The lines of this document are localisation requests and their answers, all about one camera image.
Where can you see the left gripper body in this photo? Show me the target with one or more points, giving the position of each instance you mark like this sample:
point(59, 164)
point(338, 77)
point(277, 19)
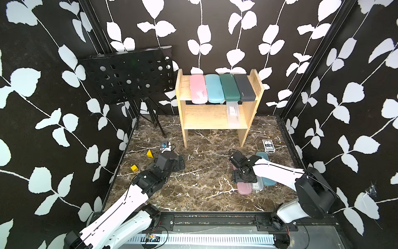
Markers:
point(177, 166)

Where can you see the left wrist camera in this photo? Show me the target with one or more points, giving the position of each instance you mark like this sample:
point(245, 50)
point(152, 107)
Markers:
point(165, 146)

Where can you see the pink pencil case top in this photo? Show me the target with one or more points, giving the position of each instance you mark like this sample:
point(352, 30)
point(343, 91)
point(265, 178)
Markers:
point(198, 89)

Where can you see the pink pencil case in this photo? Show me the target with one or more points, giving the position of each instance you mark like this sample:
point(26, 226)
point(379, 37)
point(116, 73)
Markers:
point(242, 187)
point(198, 89)

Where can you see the wooden two-tier shelf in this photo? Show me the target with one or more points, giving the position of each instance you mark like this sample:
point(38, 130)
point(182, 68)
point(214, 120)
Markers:
point(214, 117)

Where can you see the black perforated music stand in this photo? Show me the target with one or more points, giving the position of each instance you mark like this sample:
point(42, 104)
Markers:
point(133, 76)

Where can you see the frosted clear pencil case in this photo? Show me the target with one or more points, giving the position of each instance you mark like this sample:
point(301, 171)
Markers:
point(258, 185)

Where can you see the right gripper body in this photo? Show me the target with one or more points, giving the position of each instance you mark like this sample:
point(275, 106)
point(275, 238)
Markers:
point(238, 176)

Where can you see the teal pencil case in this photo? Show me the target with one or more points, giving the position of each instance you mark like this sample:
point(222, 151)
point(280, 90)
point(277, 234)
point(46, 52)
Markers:
point(266, 181)

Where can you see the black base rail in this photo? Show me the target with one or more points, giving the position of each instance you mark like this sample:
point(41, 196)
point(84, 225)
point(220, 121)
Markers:
point(260, 221)

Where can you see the yellow cube block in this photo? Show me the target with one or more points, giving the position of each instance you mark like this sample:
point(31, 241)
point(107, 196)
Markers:
point(134, 168)

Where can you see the dark green pencil case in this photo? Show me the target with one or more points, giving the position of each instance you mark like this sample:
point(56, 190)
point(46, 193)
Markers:
point(230, 89)

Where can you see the yellow triangular block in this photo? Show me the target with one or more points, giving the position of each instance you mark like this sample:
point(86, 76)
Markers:
point(149, 154)

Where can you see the dark grey pencil case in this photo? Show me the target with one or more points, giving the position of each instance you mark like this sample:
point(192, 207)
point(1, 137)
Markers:
point(246, 91)

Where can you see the small printed card box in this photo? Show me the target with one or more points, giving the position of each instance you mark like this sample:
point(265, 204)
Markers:
point(268, 146)

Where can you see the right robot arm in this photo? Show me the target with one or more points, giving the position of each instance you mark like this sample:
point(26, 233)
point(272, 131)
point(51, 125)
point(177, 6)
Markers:
point(314, 194)

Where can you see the light blue pencil case top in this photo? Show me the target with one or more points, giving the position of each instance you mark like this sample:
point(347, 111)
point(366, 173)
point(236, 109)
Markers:
point(214, 89)

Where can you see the white ribbed cable duct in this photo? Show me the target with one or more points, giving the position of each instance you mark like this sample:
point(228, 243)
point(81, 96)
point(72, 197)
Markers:
point(204, 239)

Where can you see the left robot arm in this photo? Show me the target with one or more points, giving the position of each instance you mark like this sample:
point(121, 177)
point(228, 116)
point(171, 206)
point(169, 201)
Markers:
point(130, 214)

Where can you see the small circuit board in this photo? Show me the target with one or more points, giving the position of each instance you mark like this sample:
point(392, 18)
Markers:
point(151, 238)

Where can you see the clear pencil case right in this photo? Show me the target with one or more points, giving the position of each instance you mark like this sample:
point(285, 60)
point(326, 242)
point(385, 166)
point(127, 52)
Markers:
point(233, 114)

